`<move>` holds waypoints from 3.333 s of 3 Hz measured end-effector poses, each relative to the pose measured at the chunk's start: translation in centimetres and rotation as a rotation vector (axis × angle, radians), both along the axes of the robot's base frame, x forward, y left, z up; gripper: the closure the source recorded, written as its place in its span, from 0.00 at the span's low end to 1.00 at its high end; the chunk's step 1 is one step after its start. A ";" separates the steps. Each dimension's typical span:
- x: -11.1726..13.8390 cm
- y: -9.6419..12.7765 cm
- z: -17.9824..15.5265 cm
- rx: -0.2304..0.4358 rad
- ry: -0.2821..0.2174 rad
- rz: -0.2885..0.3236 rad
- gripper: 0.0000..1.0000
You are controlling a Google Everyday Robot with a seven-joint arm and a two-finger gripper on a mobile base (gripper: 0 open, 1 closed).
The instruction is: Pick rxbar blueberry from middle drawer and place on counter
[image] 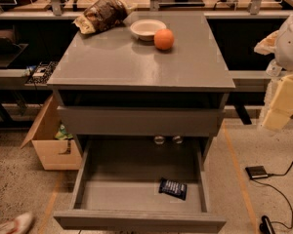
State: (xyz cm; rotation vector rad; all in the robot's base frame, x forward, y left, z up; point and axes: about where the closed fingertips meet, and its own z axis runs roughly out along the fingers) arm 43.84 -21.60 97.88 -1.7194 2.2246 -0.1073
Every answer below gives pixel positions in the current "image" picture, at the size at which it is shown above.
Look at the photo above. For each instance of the dark blue rxbar wrapper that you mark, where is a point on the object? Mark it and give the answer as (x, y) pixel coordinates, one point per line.
(173, 188)

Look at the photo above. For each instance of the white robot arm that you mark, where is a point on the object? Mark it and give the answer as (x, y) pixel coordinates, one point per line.
(283, 53)

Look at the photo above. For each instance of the closed grey top drawer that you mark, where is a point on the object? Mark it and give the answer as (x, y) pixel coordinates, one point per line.
(113, 121)

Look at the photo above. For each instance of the white paper bowl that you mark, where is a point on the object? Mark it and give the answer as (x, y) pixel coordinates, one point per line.
(145, 29)

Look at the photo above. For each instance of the grey drawer cabinet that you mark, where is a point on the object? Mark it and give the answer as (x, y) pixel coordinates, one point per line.
(116, 69)

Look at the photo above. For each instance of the black patterned shelf item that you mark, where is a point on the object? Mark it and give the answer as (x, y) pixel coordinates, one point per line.
(41, 73)

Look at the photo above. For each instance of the white sneaker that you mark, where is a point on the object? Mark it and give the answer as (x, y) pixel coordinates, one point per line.
(18, 225)

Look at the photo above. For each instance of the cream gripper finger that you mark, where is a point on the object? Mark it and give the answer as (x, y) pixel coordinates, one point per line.
(267, 45)
(278, 101)

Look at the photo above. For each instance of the green bag in box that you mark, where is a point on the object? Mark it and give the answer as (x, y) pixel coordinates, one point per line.
(62, 134)

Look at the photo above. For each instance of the orange fruit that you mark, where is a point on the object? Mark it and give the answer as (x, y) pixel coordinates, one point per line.
(164, 39)

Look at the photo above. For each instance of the clear sanitizer pump bottle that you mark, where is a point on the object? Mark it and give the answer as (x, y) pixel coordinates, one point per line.
(273, 69)

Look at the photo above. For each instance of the black box on floor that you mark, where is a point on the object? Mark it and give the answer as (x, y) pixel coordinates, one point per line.
(256, 172)

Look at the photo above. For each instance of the open cardboard box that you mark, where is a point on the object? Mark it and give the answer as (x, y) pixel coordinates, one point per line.
(53, 153)

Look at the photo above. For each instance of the soda can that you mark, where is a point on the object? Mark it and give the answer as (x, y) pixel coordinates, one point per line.
(177, 139)
(159, 140)

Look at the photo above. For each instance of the left soda can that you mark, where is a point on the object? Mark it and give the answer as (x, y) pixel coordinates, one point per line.
(159, 140)

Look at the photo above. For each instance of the black floor plug device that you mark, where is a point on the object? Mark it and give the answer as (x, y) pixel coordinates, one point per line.
(266, 225)

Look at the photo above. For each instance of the open grey middle drawer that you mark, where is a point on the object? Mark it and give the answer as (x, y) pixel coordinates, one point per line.
(117, 188)

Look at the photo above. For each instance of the grey metal shelf rail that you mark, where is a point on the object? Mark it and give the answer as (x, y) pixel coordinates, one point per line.
(48, 15)

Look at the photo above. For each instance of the right soda can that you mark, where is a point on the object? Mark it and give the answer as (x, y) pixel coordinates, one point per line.
(177, 139)

